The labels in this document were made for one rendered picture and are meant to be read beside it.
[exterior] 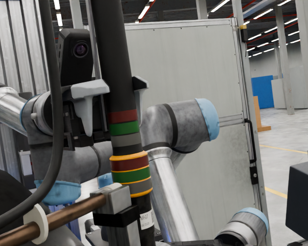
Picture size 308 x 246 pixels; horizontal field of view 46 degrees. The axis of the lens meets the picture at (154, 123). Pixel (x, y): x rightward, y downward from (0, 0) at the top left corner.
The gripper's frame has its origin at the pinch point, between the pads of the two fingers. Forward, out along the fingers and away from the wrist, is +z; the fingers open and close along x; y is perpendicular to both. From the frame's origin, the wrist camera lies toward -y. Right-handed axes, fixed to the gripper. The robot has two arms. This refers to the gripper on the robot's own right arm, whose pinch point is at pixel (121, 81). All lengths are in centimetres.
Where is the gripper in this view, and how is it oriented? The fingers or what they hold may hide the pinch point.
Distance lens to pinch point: 39.2
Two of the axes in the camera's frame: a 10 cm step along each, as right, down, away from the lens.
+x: -8.4, 1.5, -5.3
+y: 1.4, 9.9, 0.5
